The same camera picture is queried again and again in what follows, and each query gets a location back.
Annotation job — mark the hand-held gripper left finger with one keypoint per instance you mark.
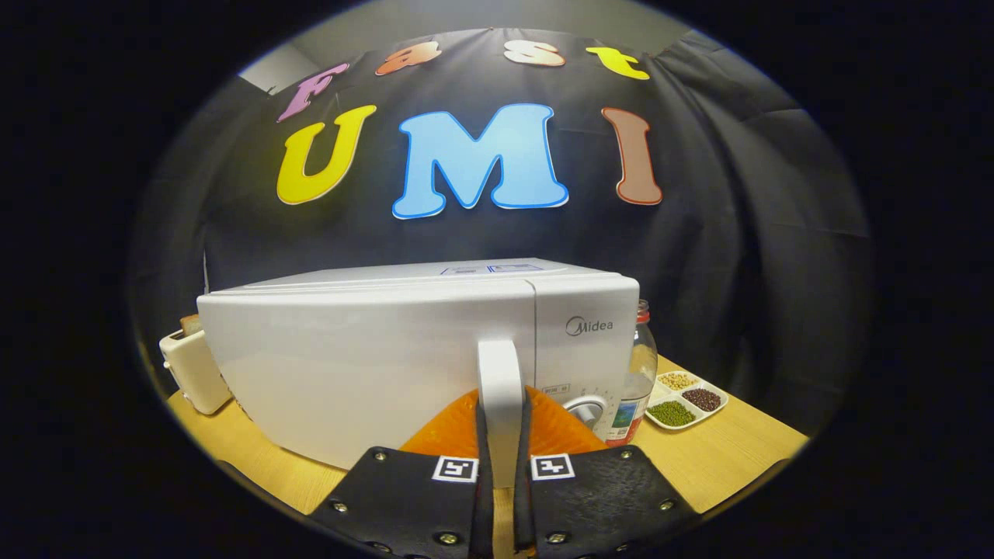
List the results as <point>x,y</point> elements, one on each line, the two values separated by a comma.
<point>483,512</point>

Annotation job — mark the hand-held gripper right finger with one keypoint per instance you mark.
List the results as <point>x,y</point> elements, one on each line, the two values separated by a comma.
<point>525,512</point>

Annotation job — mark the white microwave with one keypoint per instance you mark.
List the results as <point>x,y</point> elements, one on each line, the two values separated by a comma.
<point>349,365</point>

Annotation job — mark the clear plastic water bottle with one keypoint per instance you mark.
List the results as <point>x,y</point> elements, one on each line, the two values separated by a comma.
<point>638,373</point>

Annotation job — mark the white divided dish of beans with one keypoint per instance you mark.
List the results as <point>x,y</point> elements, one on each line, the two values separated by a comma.
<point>687,400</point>

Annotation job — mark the white toaster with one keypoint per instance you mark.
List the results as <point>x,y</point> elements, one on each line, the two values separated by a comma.
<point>194,373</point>

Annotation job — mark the brown toast slice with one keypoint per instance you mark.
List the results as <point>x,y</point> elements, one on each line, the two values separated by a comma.
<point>191,324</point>

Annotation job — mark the black backdrop cloth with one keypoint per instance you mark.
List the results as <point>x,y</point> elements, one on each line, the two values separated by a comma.
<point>738,233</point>

